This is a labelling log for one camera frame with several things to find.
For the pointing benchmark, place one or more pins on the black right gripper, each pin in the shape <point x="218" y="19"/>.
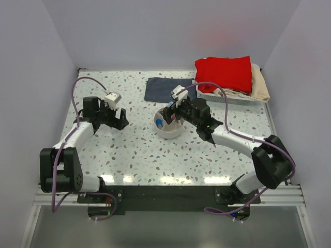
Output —
<point x="168" y="111"/>

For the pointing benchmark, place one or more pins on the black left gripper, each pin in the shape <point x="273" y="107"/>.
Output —
<point x="119" y="123"/>

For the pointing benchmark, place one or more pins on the white round divided organizer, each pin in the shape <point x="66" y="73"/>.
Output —
<point x="169" y="131"/>

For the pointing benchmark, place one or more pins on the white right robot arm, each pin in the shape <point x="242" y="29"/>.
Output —
<point x="272" y="162"/>

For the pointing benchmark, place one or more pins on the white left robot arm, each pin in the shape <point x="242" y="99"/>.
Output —
<point x="60" y="167"/>

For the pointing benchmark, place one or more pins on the dark blue folded cloth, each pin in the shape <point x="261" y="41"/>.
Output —
<point x="159" y="89"/>

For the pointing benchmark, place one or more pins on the red folded cloth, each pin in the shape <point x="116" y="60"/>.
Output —
<point x="230" y="73"/>

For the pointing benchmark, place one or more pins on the white plastic basket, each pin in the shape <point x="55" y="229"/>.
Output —
<point x="233" y="97"/>

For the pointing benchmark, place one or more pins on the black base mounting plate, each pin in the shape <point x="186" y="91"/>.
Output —
<point x="163" y="198"/>

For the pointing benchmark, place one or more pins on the beige folded cloth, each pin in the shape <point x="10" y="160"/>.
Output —
<point x="259" y="88"/>

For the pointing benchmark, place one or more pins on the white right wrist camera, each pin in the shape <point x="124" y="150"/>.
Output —
<point x="178" y="94"/>

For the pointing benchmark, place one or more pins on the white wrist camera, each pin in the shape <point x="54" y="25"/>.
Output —
<point x="112" y="99"/>
<point x="178" y="94"/>

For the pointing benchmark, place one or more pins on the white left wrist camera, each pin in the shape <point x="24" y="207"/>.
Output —
<point x="112" y="99"/>

